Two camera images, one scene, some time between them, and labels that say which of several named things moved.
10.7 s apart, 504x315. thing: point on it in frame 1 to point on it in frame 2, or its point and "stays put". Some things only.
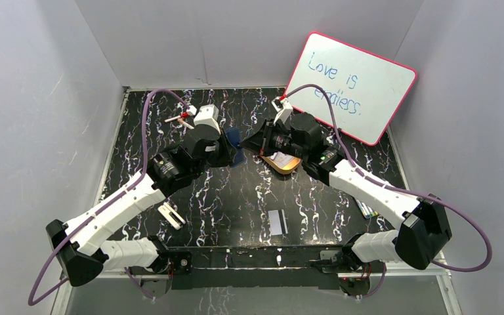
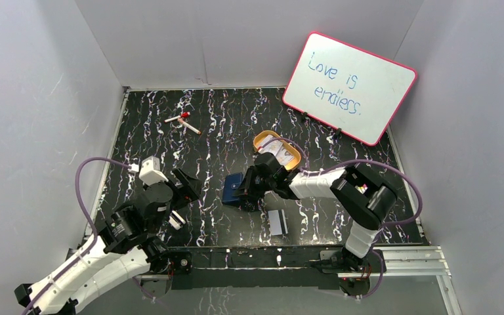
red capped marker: x=184 y=115 stays put
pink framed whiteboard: x=366 y=90 stays put
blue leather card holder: x=233 y=134 to x=231 y=183
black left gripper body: x=224 y=147 to x=182 y=191
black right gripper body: x=281 y=140 to x=256 y=185
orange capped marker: x=186 y=124 stays put
